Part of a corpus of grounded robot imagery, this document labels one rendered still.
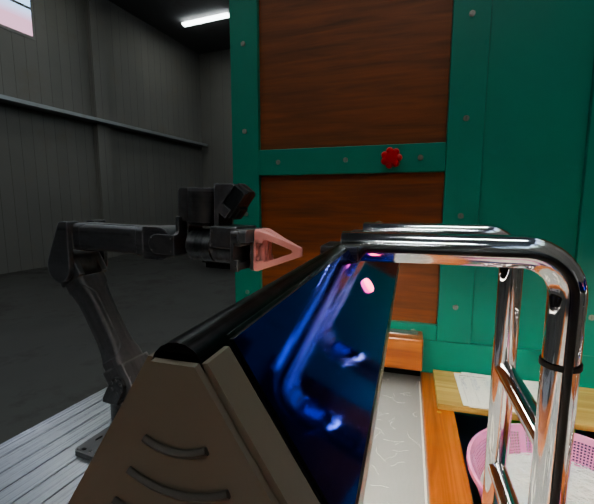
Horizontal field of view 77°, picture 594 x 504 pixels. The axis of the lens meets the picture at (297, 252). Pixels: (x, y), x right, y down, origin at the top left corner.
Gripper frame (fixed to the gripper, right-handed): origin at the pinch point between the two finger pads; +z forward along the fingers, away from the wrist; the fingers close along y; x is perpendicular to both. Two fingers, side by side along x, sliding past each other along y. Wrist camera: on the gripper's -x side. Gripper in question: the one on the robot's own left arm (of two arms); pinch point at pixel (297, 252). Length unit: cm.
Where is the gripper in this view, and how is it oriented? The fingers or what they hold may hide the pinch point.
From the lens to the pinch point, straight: 59.0
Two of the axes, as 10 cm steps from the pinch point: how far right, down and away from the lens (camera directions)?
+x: -0.2, 9.9, 1.4
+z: 9.3, 0.7, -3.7
